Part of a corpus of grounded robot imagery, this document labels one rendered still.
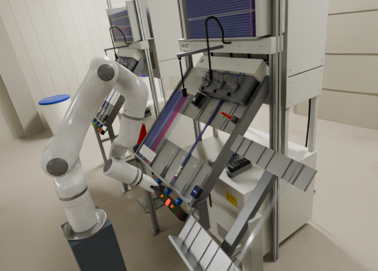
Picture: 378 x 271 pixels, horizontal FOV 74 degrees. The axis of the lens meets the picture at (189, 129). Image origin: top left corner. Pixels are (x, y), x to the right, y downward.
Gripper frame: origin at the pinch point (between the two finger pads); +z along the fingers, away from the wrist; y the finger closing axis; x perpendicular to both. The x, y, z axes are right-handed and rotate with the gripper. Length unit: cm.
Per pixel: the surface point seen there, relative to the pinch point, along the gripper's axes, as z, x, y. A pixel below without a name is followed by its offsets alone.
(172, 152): 5.3, 17.8, -13.8
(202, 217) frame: 9.4, 1.2, 25.4
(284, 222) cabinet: 86, 16, 21
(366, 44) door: 177, 226, -40
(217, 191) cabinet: 40.9, 11.3, -1.5
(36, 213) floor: 4, -103, -148
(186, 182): 5.3, 9.5, 8.7
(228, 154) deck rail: 7.8, 31.8, 21.0
